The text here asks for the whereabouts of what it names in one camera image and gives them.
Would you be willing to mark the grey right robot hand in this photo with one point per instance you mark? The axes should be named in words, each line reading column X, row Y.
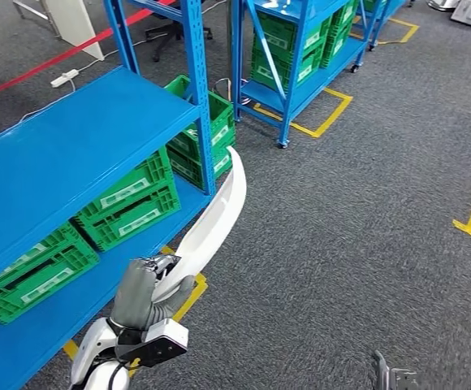
column 380, row 374

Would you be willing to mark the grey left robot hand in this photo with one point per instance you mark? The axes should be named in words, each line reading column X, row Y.
column 134, row 296

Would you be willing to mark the white curved plastic part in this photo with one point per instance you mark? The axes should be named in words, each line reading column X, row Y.
column 215, row 215

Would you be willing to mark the green folded plastic crate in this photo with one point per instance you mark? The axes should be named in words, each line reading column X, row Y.
column 46, row 288
column 28, row 253
column 375, row 4
column 186, row 169
column 124, row 192
column 336, row 45
column 138, row 223
column 345, row 13
column 284, row 32
column 280, row 67

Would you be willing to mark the yellow floor tape square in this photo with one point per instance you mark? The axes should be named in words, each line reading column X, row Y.
column 195, row 293

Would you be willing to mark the green open plastic crate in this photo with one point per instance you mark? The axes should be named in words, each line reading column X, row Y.
column 219, row 116

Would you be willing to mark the white power strip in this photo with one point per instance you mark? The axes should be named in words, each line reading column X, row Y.
column 65, row 78

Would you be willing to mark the red barrier belt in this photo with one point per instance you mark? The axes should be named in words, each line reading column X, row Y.
column 57, row 58

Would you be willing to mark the black office chair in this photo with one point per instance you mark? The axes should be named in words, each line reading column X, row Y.
column 166, row 32

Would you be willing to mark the white desk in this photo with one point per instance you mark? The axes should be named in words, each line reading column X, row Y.
column 72, row 27

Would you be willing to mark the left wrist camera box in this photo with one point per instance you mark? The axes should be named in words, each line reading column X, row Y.
column 158, row 344

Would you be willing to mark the steel table frame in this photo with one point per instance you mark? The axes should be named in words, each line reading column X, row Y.
column 53, row 24

